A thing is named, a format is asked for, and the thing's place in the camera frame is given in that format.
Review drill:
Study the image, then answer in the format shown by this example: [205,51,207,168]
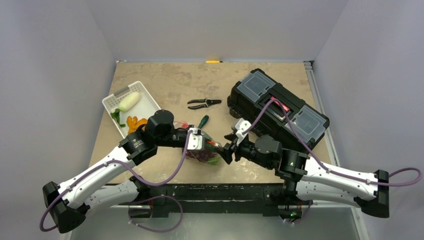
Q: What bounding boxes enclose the green toy leaf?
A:
[110,108,126,128]

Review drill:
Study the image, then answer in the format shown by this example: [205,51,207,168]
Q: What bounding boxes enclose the purple toy grapes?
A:
[185,150,217,163]

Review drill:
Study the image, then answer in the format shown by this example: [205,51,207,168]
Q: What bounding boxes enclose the black pliers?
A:
[187,98,222,110]

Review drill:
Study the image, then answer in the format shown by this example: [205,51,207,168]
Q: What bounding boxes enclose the clear zip top bag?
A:
[173,121,224,166]

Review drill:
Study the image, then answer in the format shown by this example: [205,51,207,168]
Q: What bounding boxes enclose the orange toy carrot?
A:
[207,141,221,148]

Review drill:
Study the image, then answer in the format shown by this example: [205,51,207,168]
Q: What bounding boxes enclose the green toy cabbage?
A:
[206,155,222,166]

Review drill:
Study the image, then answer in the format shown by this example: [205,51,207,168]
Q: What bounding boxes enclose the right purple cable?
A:
[241,98,423,188]

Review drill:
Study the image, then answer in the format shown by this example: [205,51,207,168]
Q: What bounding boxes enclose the yellow marker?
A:
[205,60,221,64]

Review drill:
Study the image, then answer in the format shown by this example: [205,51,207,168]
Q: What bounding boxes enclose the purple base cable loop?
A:
[127,194,185,233]

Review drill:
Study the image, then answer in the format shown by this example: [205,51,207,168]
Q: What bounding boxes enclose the orange toy pepper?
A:
[126,116,148,134]

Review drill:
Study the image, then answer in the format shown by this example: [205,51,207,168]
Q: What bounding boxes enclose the green handled screwdriver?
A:
[198,115,210,129]

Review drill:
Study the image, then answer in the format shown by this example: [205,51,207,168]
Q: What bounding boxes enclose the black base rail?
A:
[125,182,316,220]

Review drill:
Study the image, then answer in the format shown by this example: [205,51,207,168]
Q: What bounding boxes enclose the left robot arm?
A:
[39,109,206,234]

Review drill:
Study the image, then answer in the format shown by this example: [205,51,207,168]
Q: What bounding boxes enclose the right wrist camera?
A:
[233,118,252,145]

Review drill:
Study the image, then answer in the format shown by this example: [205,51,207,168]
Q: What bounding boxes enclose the black plastic toolbox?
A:
[226,68,330,153]

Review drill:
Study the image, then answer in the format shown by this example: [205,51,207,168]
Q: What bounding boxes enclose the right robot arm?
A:
[214,134,390,219]

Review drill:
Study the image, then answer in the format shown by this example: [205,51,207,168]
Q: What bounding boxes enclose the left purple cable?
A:
[39,129,195,233]

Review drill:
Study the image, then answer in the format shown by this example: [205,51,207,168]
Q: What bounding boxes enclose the white toy radish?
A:
[118,92,141,112]

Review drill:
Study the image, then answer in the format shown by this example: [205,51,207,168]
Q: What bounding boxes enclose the white plastic basket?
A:
[102,81,161,138]

